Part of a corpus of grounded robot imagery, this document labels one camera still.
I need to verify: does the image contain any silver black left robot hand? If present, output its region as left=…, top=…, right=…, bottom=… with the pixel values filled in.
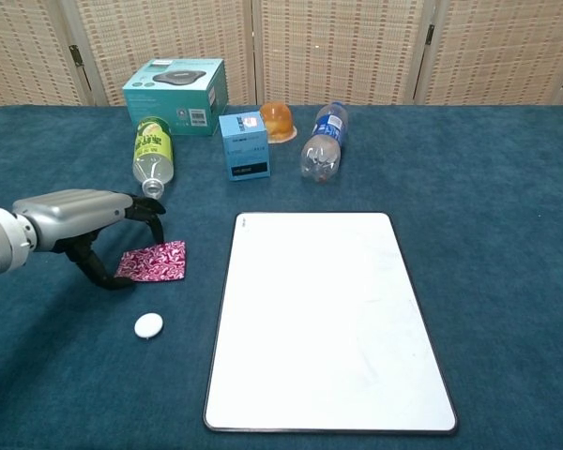
left=11, top=188, right=167, bottom=292

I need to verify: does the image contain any pink patterned packet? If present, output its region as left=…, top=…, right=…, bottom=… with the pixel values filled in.
left=114, top=240, right=187, bottom=284

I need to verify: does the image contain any small white round disc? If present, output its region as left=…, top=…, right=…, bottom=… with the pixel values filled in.
left=133, top=312, right=164, bottom=338

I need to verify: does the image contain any white rectangular board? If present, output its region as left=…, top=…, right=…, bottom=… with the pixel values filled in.
left=203, top=212, right=459, bottom=435

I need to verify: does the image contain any green label plastic bottle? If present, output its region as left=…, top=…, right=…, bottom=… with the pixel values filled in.
left=131, top=116, right=175, bottom=200

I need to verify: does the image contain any large teal product box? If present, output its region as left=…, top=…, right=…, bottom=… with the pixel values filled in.
left=122, top=57, right=230, bottom=138

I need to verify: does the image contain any small light blue box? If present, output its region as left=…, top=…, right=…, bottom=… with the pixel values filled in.
left=218, top=111, right=272, bottom=183

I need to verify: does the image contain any orange jelly cup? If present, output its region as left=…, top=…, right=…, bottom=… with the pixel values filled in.
left=259, top=100, right=298, bottom=144

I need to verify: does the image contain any blue label plastic bottle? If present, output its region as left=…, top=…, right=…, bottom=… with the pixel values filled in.
left=300, top=102, right=349, bottom=185

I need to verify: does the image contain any woven bamboo folding screen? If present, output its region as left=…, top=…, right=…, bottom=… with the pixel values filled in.
left=0, top=0, right=563, bottom=113

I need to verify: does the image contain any dark blue felt tablecloth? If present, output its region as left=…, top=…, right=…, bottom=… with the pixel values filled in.
left=0, top=103, right=563, bottom=450

